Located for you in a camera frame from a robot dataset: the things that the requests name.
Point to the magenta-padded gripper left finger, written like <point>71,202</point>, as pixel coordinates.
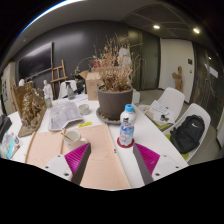
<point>75,158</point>

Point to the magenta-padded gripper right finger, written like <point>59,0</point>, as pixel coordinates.
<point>146,160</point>

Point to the blue-capped white drink bottle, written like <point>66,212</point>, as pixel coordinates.
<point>127,128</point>

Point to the wooden stirring stick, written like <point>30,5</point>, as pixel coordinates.
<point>66,136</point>

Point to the light wooden board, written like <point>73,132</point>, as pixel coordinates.
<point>103,156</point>
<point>43,148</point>

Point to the flat round red coaster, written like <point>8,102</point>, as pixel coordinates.
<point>120,143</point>

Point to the small yellow packet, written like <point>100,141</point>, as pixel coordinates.
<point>85,124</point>

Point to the lime green seat cushion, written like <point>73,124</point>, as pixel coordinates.
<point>185,156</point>

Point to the printed newspaper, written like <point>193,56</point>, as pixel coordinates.
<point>65,115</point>

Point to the black backpack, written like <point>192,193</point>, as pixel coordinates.
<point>186,133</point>

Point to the grey plant pot saucer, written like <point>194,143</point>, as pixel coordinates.
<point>103,118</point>

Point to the papers stack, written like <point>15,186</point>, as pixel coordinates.
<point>158,111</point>

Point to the white tape roll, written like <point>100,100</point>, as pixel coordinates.
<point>84,109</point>

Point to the small green-label bottle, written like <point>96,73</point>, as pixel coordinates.
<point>48,102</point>

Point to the clear spray bottle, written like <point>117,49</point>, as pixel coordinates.
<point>70,93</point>

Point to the brown relief sculpture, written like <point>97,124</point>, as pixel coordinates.
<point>31,108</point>

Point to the colourful book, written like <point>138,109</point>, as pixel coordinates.
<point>10,145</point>

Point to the dry plant in grey pot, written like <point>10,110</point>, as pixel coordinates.
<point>113,101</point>

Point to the white plastic chair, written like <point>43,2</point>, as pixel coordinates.
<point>63,89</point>
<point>173,98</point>
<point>200,111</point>

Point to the small white plaster figure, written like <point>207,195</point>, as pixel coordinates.
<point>47,89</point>

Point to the brown cardboard box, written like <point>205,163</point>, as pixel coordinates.
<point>91,85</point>

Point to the black case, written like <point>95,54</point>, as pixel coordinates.
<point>5,126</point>

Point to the wooden easel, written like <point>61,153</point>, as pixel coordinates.
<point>59,75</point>

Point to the wooden figure sculpture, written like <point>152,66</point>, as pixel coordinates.
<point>178,79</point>

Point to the white plaster bust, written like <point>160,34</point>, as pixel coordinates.
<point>21,82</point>

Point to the red box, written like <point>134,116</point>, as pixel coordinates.
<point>96,63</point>

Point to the white cabinet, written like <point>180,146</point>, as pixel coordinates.
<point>7,86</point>

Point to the tall white plaster statue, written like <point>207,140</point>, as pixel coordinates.
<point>125,58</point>

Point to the round ceiling spotlight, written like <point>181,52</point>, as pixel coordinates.
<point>196,30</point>
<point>156,26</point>

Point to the long ceiling light panel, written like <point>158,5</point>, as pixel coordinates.
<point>50,8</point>

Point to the black wall screen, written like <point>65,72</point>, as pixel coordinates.
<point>35,61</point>

